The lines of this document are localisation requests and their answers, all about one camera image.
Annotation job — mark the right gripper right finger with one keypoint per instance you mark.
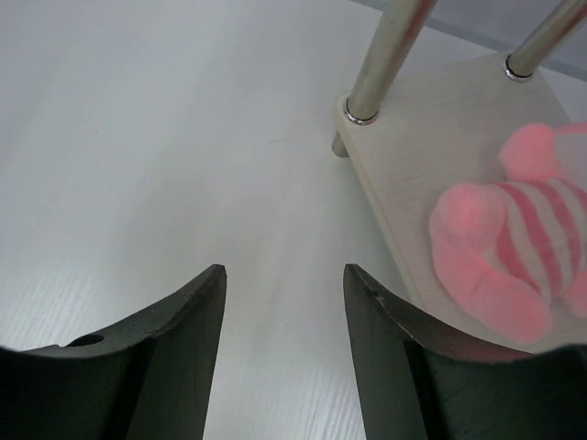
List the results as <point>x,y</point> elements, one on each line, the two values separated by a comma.
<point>419,378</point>

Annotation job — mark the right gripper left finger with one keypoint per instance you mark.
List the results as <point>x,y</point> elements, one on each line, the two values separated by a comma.
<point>148,376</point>

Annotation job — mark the pink striped plush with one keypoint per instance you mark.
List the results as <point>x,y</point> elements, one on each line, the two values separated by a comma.
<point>504,251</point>

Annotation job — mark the white two-tier shelf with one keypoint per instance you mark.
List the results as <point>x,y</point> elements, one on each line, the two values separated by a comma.
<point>427,112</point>

